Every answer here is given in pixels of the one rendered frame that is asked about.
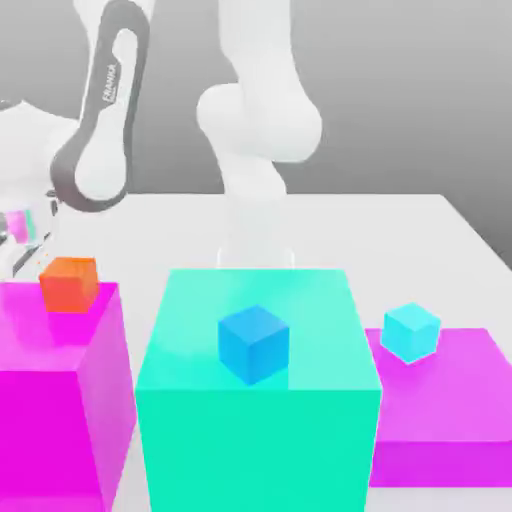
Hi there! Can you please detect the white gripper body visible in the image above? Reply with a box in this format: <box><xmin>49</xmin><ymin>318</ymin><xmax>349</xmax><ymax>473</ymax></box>
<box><xmin>0</xmin><ymin>232</ymin><xmax>55</xmax><ymax>283</ymax></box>

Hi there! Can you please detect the small orange cube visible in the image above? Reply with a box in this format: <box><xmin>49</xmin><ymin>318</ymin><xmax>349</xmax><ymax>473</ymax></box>
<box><xmin>38</xmin><ymin>256</ymin><xmax>100</xmax><ymax>314</ymax></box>

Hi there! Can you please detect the small blue cube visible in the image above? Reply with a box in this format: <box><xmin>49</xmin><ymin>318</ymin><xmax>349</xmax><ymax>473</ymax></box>
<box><xmin>217</xmin><ymin>304</ymin><xmax>290</xmax><ymax>386</ymax></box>

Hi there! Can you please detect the small cyan cube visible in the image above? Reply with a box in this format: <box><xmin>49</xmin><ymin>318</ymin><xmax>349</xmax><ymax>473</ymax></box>
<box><xmin>379</xmin><ymin>302</ymin><xmax>442</xmax><ymax>366</ymax></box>

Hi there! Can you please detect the tall large magenta box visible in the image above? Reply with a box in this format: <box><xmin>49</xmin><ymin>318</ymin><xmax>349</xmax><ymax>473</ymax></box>
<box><xmin>0</xmin><ymin>281</ymin><xmax>138</xmax><ymax>512</ymax></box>

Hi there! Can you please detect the large teal box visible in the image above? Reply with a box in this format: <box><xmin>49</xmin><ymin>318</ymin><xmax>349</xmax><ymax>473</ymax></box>
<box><xmin>134</xmin><ymin>268</ymin><xmax>384</xmax><ymax>512</ymax></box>

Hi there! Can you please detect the low large magenta box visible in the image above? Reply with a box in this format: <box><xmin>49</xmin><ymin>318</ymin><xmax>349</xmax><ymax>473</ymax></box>
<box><xmin>364</xmin><ymin>327</ymin><xmax>512</xmax><ymax>489</ymax></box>

